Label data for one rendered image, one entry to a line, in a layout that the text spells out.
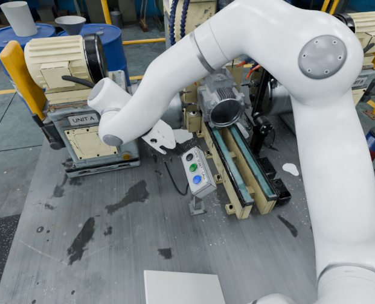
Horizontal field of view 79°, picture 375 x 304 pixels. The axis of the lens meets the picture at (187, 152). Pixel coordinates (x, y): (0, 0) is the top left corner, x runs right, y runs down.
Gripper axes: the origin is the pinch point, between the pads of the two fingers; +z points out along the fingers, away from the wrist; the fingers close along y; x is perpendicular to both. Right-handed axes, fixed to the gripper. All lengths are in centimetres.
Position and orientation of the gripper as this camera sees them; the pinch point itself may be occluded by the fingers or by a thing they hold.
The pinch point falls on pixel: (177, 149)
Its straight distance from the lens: 76.3
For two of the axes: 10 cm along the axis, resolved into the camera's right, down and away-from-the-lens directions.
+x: -7.7, 5.4, 3.3
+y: -2.1, -7.2, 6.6
